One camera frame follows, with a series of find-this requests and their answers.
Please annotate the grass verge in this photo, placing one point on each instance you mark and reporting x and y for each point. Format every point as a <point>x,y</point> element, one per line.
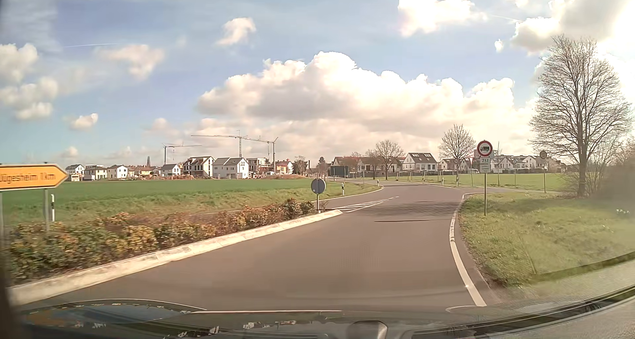
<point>536,230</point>

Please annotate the row of houses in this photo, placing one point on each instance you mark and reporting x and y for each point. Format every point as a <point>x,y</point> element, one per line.
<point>317,166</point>

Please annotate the kerbed traffic island with bushes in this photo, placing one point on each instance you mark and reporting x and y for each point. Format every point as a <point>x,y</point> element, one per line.
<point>124,242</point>

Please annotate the grass field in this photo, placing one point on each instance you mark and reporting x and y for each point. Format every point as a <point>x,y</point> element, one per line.
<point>496,180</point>

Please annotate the construction crane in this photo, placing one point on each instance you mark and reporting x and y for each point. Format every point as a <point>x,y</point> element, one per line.
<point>173,150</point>
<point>238,143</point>

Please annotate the round red-rimmed road sign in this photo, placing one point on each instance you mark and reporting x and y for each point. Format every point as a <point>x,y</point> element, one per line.
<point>484,150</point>

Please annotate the round sign seen from behind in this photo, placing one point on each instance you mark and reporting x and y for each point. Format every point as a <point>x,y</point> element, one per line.
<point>318,186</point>

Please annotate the car's own bonnet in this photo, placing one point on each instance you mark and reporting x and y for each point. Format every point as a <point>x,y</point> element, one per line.
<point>198,324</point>

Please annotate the grey asphalt road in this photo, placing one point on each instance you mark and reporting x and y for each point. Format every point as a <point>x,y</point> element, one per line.
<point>357,259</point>

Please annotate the green field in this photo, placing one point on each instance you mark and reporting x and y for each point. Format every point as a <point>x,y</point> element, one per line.
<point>149,192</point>

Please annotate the bare bushes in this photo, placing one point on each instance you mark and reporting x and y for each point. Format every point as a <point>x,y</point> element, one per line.
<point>615,170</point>

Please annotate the white marker post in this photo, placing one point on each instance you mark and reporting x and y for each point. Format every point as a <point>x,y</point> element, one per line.
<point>52,207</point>

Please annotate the yellow direction sign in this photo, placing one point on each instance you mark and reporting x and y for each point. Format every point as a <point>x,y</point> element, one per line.
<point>29,176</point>

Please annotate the road markings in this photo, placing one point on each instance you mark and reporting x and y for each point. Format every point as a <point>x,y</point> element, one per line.
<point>461,264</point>

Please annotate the large bare tree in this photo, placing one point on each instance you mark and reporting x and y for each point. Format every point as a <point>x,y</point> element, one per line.
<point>579,106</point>

